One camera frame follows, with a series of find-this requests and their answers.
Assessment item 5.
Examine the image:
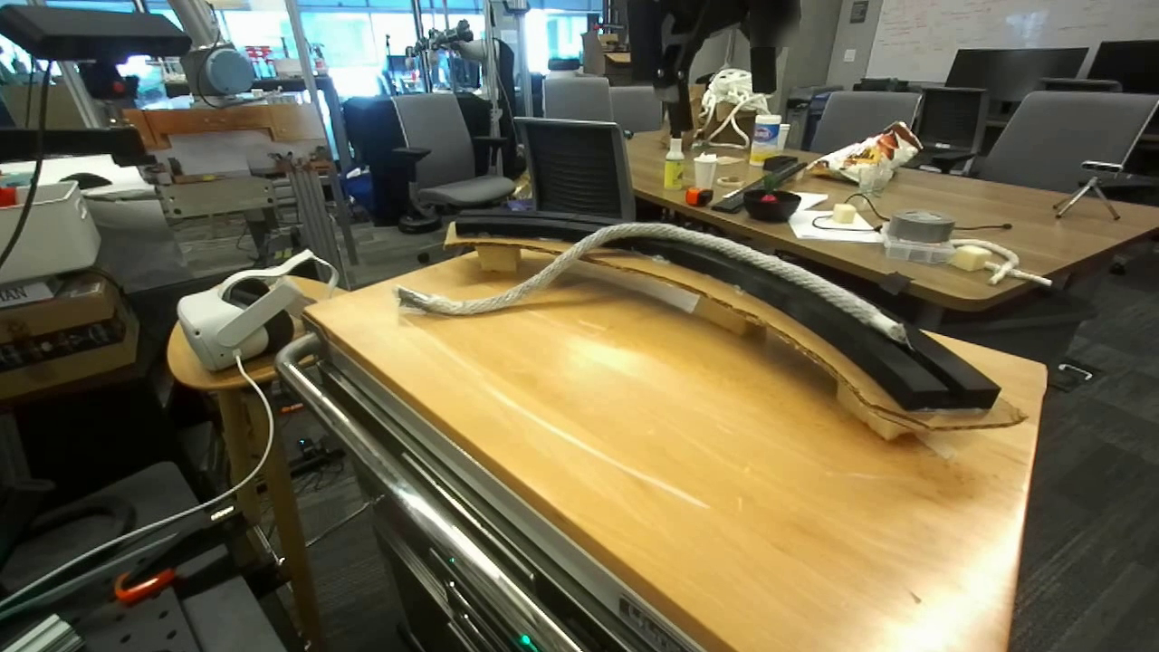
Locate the dark mesh office chair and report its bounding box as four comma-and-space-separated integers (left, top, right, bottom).
517, 113, 636, 226

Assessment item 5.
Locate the yellow green bottle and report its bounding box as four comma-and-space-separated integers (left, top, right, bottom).
660, 134, 693, 196

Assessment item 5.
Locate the black flat bar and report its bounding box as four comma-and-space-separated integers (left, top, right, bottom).
709, 156, 799, 218

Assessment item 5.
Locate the black bowl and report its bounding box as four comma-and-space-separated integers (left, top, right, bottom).
744, 185, 805, 226

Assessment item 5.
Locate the grey office chair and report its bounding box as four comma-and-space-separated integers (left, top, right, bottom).
974, 86, 1159, 196
808, 86, 927, 156
392, 91, 517, 230

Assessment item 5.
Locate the white bottle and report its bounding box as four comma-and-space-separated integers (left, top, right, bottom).
748, 108, 786, 169

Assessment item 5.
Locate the white paper sheet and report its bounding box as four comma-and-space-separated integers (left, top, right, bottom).
791, 191, 892, 248

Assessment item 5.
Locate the grey metal cart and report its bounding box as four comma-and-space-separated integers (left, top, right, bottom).
273, 248, 1051, 652

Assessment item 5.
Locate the person in dark clothing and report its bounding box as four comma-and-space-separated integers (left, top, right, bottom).
625, 0, 805, 139

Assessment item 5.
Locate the long curved black tray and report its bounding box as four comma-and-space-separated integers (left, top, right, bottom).
441, 221, 1030, 447

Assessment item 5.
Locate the chip bag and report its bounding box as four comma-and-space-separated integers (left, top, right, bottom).
808, 120, 927, 191

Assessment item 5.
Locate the black curved foam track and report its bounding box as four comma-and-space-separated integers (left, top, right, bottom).
450, 210, 1006, 412

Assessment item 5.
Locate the white VR headset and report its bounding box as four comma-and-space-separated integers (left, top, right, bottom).
175, 265, 311, 375

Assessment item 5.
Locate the grey tape roll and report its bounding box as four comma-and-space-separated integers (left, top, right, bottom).
885, 210, 961, 253

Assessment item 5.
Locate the round wooden stool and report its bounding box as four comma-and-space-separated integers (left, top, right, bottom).
162, 277, 349, 652

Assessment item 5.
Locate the white power adapter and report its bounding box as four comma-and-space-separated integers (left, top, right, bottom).
946, 238, 1055, 294

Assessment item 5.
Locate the black monitor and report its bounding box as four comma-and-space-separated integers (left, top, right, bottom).
943, 45, 1091, 103
1084, 37, 1159, 96

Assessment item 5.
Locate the small silver tripod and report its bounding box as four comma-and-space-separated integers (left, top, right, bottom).
1051, 156, 1126, 226

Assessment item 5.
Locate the white box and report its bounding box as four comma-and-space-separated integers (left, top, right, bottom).
0, 178, 104, 291

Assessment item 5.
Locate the black flat box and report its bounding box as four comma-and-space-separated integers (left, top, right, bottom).
0, 4, 194, 67

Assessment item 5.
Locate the silver cart handle bar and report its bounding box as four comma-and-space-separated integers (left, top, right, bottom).
273, 329, 582, 652

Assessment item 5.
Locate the white cord bundle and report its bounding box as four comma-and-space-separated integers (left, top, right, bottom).
699, 67, 759, 148

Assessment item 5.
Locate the white headset cable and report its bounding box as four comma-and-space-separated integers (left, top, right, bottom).
0, 248, 343, 611

